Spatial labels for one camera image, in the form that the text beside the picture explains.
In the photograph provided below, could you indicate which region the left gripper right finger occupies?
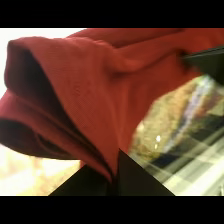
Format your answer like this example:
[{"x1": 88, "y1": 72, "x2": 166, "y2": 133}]
[{"x1": 115, "y1": 148, "x2": 176, "y2": 197}]

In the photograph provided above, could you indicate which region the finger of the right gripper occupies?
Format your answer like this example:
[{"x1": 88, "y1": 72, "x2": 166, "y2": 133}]
[{"x1": 181, "y1": 45, "x2": 224, "y2": 86}]

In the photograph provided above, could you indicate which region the red garment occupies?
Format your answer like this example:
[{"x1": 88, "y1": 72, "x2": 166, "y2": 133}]
[{"x1": 0, "y1": 27, "x2": 224, "y2": 184}]

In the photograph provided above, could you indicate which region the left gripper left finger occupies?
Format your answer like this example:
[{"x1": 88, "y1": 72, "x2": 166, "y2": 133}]
[{"x1": 49, "y1": 164, "x2": 115, "y2": 197}]

